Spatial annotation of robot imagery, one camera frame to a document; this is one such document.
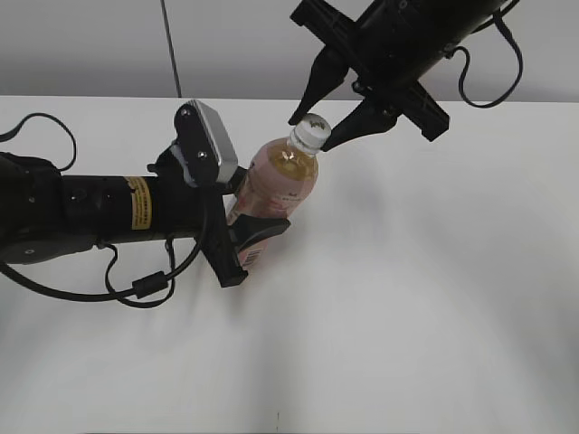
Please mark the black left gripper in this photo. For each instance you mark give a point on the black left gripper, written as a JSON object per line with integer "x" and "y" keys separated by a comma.
{"x": 190, "y": 205}

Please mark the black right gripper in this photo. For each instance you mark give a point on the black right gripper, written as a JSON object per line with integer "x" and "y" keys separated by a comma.
{"x": 389, "y": 47}

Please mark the white bottle cap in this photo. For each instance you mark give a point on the white bottle cap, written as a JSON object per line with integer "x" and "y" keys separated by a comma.
{"x": 311, "y": 133}

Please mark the pink label tea bottle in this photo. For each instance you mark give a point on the pink label tea bottle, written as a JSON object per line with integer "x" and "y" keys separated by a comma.
{"x": 280, "y": 177}

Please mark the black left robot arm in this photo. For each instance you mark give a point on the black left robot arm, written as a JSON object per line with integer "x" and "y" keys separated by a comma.
{"x": 46, "y": 214}

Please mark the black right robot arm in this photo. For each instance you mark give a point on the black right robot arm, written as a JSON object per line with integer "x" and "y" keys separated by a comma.
{"x": 453, "y": 21}

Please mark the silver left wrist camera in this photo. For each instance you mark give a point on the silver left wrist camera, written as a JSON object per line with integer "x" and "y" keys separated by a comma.
{"x": 203, "y": 148}

